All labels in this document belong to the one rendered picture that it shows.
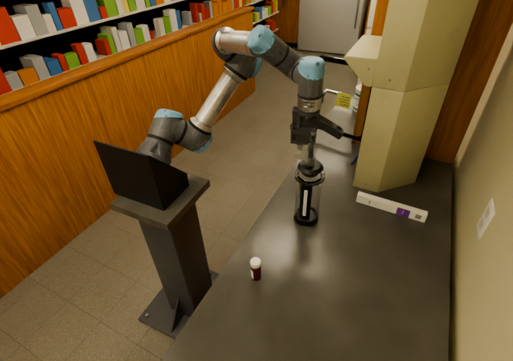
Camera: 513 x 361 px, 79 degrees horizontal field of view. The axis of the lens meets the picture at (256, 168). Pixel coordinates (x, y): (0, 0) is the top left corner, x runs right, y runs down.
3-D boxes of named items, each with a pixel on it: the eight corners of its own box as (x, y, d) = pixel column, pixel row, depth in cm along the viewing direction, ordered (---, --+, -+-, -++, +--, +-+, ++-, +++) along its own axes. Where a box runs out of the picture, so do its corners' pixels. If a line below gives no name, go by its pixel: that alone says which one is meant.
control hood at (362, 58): (385, 60, 136) (391, 36, 130) (371, 87, 113) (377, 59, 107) (359, 57, 141) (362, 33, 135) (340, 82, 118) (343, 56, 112)
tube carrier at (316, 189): (318, 227, 121) (324, 185, 108) (291, 223, 123) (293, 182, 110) (320, 207, 129) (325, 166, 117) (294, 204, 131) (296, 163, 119)
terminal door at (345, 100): (364, 143, 161) (380, 66, 137) (311, 127, 176) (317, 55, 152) (365, 142, 162) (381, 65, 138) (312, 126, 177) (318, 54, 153)
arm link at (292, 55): (280, 40, 99) (295, 49, 91) (303, 59, 105) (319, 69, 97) (266, 61, 101) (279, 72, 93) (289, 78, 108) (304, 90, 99)
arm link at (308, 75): (316, 53, 94) (331, 61, 87) (314, 88, 100) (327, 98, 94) (292, 56, 92) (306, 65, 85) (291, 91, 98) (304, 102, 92)
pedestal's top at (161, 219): (111, 210, 140) (109, 203, 138) (158, 170, 163) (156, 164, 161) (169, 231, 129) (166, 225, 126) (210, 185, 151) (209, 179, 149)
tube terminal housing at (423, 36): (418, 161, 155) (479, -18, 109) (411, 202, 132) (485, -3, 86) (366, 150, 164) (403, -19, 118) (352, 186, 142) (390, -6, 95)
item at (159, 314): (138, 320, 191) (85, 216, 137) (185, 260, 226) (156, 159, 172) (204, 355, 174) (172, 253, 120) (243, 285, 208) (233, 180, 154)
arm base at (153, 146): (127, 151, 130) (136, 130, 132) (153, 162, 143) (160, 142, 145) (152, 158, 123) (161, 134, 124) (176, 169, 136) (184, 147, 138)
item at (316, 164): (322, 181, 108) (324, 165, 105) (295, 178, 110) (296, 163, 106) (323, 165, 116) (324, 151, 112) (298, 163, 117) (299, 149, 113)
